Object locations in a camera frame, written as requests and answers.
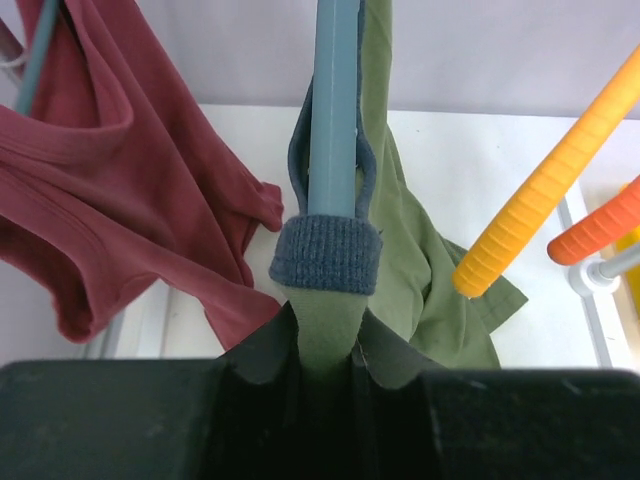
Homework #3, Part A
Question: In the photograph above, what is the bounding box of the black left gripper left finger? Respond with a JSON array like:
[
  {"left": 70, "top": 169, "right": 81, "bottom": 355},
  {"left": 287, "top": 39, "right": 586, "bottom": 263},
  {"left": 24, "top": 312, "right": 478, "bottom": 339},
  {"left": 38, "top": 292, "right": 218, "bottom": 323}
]
[{"left": 1, "top": 306, "right": 298, "bottom": 479}]

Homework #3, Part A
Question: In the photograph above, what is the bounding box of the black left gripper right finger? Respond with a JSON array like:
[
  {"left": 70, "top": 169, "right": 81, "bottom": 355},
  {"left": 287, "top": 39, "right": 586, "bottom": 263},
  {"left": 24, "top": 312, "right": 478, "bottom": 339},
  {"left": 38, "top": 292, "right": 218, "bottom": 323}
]
[{"left": 351, "top": 313, "right": 639, "bottom": 479}]

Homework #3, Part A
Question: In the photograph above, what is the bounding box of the green tank top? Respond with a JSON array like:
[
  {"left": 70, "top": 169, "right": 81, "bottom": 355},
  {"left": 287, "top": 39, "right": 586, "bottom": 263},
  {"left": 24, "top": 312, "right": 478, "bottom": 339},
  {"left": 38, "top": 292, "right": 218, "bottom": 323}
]
[{"left": 270, "top": 1, "right": 526, "bottom": 384}]

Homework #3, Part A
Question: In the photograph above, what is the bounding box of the slate blue hanger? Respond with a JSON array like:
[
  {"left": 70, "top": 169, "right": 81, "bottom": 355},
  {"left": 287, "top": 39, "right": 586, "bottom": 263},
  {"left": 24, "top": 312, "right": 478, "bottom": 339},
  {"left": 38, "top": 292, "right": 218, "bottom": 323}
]
[{"left": 308, "top": 0, "right": 359, "bottom": 217}]

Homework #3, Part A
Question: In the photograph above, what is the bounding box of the yellow hanger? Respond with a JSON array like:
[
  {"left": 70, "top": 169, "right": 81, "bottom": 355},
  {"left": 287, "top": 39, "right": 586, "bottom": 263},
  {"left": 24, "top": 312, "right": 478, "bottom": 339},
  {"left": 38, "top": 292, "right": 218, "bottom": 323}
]
[{"left": 452, "top": 50, "right": 639, "bottom": 298}]

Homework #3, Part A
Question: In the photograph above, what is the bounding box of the red tank top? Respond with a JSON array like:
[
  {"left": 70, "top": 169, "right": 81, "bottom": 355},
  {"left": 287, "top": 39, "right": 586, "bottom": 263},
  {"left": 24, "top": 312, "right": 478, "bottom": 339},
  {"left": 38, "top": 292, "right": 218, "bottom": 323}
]
[{"left": 1, "top": 1, "right": 283, "bottom": 348}]

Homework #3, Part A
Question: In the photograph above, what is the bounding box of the orange hanger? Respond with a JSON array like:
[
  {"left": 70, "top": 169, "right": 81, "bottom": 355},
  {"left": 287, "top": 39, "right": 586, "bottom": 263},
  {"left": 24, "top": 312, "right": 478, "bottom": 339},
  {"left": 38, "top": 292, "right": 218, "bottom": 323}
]
[{"left": 547, "top": 177, "right": 639, "bottom": 266}]

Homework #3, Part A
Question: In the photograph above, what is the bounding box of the teal hanger under red top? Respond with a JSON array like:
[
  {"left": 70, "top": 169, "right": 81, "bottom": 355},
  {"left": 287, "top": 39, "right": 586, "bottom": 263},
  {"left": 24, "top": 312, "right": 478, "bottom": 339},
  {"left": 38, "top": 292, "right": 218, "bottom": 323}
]
[{"left": 15, "top": 0, "right": 59, "bottom": 116}]

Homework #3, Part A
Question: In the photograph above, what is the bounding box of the yellow plastic bin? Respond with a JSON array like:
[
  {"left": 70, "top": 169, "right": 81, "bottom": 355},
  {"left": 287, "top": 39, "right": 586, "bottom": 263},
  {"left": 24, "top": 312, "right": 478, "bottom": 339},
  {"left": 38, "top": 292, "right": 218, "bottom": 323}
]
[{"left": 615, "top": 226, "right": 639, "bottom": 317}]

